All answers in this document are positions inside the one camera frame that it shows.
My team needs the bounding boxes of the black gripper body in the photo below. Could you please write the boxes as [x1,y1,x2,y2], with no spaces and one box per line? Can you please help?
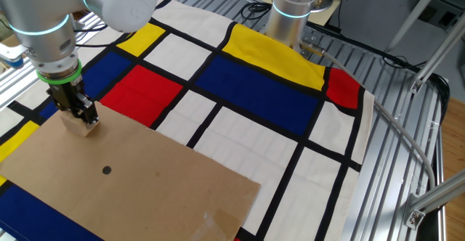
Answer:
[46,79,86,119]

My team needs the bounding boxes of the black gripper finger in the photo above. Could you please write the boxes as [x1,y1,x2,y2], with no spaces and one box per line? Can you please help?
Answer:
[47,91,65,113]
[74,92,100,127]

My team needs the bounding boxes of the light wooden cube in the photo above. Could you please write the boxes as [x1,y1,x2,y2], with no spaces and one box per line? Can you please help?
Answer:
[60,109,100,138]

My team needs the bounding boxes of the colour block patterned cloth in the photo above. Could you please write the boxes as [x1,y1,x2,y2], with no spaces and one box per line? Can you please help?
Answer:
[0,0,376,241]

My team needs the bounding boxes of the open cardboard box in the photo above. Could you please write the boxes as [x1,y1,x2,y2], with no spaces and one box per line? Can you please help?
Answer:
[0,33,21,49]

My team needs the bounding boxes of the brown cardboard sheet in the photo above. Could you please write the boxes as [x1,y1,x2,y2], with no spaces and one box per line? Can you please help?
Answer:
[0,101,262,241]

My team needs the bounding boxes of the grey diagonal pole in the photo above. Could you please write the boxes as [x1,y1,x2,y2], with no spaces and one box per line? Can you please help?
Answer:
[384,0,448,53]

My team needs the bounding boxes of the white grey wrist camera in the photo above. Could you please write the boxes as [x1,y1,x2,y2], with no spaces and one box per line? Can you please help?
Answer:
[0,41,28,70]

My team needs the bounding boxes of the black cable loops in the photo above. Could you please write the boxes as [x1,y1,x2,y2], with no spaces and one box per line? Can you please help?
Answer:
[234,0,272,23]

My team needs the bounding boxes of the grey cable with brass plug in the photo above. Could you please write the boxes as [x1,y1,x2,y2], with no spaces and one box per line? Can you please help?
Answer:
[299,40,437,191]

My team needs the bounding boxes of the aluminium strut with bracket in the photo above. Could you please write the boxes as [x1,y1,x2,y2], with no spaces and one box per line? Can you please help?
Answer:
[402,168,465,231]
[409,20,465,95]

